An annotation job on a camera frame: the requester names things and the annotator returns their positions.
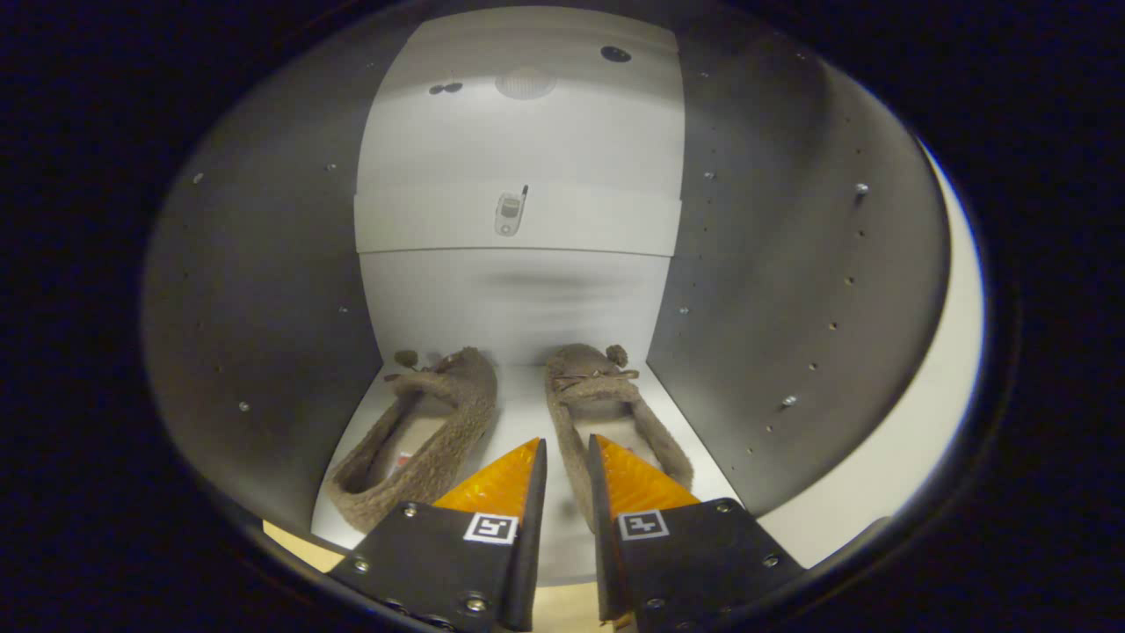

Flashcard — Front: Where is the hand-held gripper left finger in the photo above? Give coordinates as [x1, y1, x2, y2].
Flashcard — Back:
[327, 437, 548, 633]

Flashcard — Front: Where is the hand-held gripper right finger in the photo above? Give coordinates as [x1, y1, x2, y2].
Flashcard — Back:
[587, 433, 806, 633]

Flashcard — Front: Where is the brown fuzzy shoe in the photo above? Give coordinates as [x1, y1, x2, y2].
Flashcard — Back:
[327, 346, 499, 535]
[543, 343, 695, 534]

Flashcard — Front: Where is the white shoe cabinet door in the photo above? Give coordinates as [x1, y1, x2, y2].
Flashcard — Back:
[760, 141, 985, 571]

